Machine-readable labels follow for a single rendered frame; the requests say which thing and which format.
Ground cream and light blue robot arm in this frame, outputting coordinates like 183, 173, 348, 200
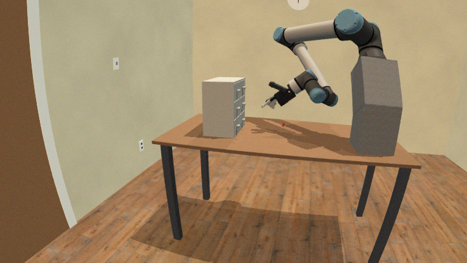
273, 8, 386, 107

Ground white chest of drawers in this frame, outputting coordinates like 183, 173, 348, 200
202, 77, 246, 138

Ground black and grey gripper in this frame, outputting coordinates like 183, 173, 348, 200
262, 84, 296, 109

